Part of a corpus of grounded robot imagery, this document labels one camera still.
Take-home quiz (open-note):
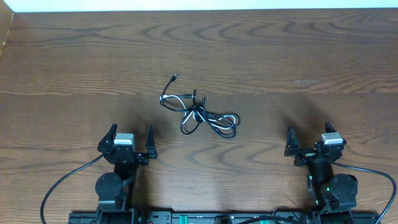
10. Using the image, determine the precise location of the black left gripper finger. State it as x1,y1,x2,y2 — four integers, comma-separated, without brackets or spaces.
98,123,117,149
146,125,157,159

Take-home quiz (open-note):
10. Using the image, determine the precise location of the thin black USB cable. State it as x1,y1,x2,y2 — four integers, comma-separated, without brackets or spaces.
179,88,241,139

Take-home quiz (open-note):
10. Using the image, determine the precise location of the thick black USB cable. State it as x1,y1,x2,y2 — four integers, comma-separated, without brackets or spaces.
159,73,242,139

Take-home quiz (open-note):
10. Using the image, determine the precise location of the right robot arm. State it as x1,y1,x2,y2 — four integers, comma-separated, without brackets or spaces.
284,122,358,223

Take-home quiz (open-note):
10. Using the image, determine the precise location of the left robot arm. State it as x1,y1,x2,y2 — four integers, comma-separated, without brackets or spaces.
95,124,157,224

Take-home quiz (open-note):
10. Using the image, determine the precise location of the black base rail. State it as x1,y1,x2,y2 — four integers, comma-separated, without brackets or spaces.
68,210,378,224

